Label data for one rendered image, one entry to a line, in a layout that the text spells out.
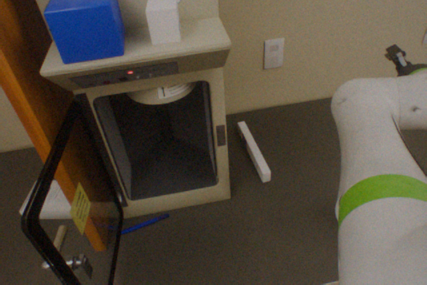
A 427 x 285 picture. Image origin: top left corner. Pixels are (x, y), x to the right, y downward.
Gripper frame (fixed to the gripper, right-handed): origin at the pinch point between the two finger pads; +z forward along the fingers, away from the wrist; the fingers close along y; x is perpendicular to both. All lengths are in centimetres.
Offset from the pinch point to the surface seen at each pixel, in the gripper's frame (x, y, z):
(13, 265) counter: -106, -7, -48
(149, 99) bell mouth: -51, -27, -35
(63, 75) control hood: -50, -37, -57
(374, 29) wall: 2.1, -7.5, 37.2
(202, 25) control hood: -30, -34, -41
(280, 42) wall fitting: -27.3, -21.0, 21.5
